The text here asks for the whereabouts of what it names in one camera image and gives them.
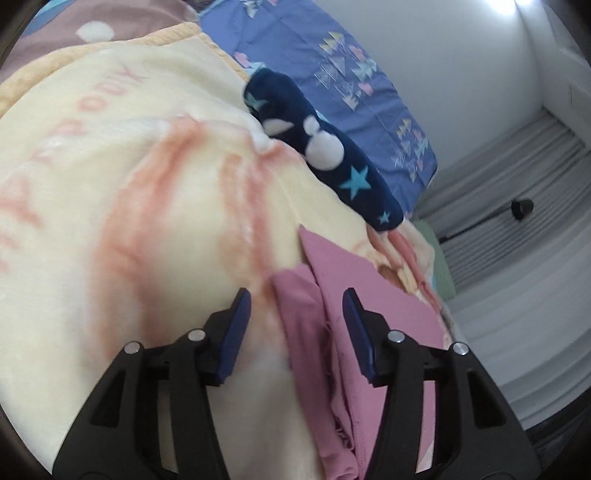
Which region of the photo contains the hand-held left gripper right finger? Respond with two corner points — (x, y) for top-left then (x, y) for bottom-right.
(342, 287), (542, 480)

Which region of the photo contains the white pleated curtain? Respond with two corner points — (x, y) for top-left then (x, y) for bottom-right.
(416, 111), (591, 430)

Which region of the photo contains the pink long-sleeve shirt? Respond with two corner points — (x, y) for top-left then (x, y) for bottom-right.
(270, 225), (455, 480)

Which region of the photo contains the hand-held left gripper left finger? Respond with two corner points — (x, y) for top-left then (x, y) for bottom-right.
(52, 287), (253, 480)

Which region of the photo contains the green pillow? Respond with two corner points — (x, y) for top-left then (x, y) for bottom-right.
(413, 219), (458, 302)

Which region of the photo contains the black plug with cable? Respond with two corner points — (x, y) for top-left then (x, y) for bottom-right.
(436, 198), (535, 245)

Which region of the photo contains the blue tree-print quilt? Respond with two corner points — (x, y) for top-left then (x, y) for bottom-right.
(198, 0), (438, 217)

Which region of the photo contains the cream plush printed blanket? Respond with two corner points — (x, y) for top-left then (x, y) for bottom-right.
(0, 23), (455, 480)

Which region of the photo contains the mauve printed bedsheet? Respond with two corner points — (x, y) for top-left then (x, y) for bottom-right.
(0, 0), (205, 89)

